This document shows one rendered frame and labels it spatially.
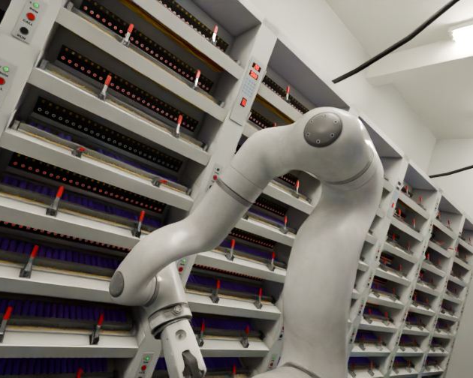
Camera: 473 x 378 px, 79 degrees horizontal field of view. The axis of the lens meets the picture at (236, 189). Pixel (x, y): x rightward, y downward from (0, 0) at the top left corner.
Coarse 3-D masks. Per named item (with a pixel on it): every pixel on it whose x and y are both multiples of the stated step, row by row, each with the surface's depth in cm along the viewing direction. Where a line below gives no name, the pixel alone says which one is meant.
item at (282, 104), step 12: (264, 72) 122; (264, 84) 131; (276, 84) 147; (264, 96) 125; (276, 96) 128; (288, 96) 153; (276, 108) 150; (288, 108) 133; (300, 108) 160; (288, 120) 150
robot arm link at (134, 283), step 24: (216, 192) 56; (192, 216) 58; (216, 216) 55; (240, 216) 58; (144, 240) 55; (168, 240) 54; (192, 240) 55; (216, 240) 57; (120, 264) 55; (144, 264) 52; (168, 264) 53; (120, 288) 52; (144, 288) 53
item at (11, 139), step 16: (16, 112) 82; (32, 112) 93; (16, 128) 81; (64, 128) 98; (0, 144) 76; (16, 144) 78; (32, 144) 80; (48, 144) 84; (48, 160) 83; (64, 160) 85; (80, 160) 87; (96, 160) 94; (144, 160) 115; (96, 176) 91; (112, 176) 93; (128, 176) 96; (144, 192) 100; (160, 192) 102; (176, 192) 109; (192, 192) 113
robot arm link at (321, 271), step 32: (352, 192) 47; (320, 224) 43; (352, 224) 43; (320, 256) 40; (352, 256) 41; (288, 288) 42; (320, 288) 39; (352, 288) 41; (288, 320) 43; (320, 320) 39; (288, 352) 46; (320, 352) 42
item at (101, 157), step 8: (24, 128) 82; (32, 128) 83; (48, 136) 86; (56, 136) 87; (56, 144) 86; (64, 144) 88; (72, 144) 89; (88, 152) 92; (96, 152) 93; (104, 160) 95; (112, 160) 96; (120, 168) 97; (128, 168) 100; (136, 168) 101; (144, 176) 103; (152, 176) 105; (168, 184) 109; (176, 184) 110
